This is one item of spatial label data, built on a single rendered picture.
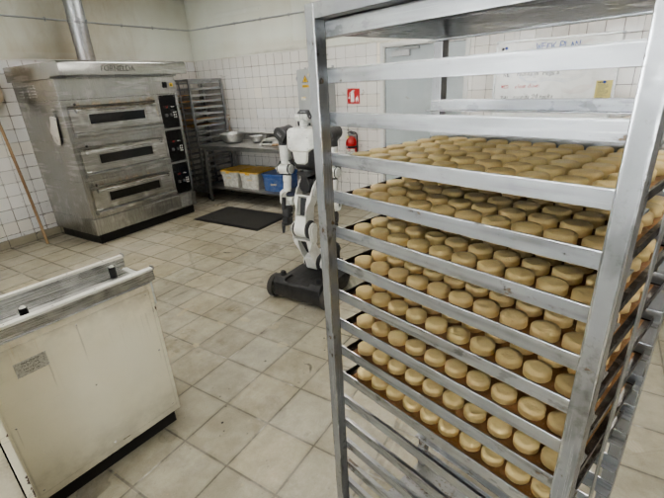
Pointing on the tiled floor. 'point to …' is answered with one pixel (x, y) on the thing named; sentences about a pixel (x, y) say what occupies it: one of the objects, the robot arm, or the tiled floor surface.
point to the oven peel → (24, 183)
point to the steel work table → (237, 164)
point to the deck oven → (108, 143)
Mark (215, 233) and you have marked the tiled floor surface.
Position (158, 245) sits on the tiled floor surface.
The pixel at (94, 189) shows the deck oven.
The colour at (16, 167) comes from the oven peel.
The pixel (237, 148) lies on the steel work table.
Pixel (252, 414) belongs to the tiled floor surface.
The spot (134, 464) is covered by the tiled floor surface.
